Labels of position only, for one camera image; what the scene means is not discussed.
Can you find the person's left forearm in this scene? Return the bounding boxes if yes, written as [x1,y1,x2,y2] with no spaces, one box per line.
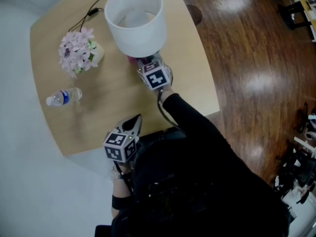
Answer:
[111,161,133,217]

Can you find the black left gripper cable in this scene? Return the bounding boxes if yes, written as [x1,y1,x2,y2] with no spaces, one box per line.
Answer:
[116,163,134,195]

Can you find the black wristband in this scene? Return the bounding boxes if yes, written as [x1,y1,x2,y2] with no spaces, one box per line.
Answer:
[111,194,131,210]

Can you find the white table lamp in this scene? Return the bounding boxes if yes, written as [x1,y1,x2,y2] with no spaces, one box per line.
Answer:
[104,0,168,59]

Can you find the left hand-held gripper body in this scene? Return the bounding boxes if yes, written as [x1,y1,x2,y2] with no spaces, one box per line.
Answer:
[103,128,141,163]

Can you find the clear water bottle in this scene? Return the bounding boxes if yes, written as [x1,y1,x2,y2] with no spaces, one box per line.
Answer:
[45,87,83,107]

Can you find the person's right forearm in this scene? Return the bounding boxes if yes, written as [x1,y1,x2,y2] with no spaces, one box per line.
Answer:
[160,86,223,158]

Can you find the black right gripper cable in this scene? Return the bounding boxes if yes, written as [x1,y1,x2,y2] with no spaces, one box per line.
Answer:
[157,89,186,133]

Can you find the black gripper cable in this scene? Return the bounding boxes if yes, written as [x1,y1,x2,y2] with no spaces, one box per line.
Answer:
[116,163,134,195]
[157,89,186,133]

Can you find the black equipment pile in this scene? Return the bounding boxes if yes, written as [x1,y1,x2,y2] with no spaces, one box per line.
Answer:
[273,102,316,207]

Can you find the silver bracelet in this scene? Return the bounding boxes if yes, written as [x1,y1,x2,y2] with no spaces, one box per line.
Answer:
[111,166,124,181]

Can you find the brown round waste bin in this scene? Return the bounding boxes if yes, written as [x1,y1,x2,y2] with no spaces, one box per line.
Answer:
[186,4,203,26]

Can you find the black lamp power cable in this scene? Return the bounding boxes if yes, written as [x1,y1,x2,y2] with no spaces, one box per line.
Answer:
[68,0,104,33]

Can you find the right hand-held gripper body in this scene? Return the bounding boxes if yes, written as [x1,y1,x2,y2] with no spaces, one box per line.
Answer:
[137,58,173,91]

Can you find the person's black clothing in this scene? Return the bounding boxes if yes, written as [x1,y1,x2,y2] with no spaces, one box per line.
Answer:
[95,129,297,237]

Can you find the pink flowers in cream pot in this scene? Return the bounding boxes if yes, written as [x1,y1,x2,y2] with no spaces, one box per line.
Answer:
[58,26,105,79]

